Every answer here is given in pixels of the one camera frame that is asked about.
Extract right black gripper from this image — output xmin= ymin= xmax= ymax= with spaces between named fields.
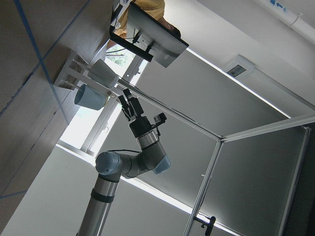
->
xmin=118 ymin=88 xmax=152 ymax=137

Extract grey cup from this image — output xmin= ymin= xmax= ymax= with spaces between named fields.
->
xmin=88 ymin=59 xmax=119 ymax=89

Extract light blue cup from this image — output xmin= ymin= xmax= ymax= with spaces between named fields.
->
xmin=74 ymin=84 xmax=106 ymax=110

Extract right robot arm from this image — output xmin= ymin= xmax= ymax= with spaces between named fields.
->
xmin=77 ymin=89 xmax=170 ymax=236

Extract black monitor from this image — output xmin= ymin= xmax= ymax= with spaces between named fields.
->
xmin=109 ymin=2 xmax=189 ymax=68

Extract person in yellow shirt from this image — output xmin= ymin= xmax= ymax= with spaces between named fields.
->
xmin=108 ymin=0 xmax=182 ymax=47

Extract white wire cup rack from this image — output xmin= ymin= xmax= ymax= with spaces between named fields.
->
xmin=54 ymin=51 xmax=120 ymax=97

